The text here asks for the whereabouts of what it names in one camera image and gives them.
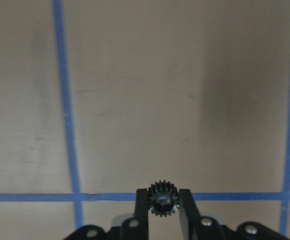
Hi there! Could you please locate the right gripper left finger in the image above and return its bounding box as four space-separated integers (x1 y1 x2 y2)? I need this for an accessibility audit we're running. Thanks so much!
134 188 149 240

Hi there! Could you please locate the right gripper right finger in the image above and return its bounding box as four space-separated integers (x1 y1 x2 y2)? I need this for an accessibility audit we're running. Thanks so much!
179 189 200 240

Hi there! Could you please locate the black bearing gear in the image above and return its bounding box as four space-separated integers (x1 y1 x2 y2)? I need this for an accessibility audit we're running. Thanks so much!
148 180 180 217

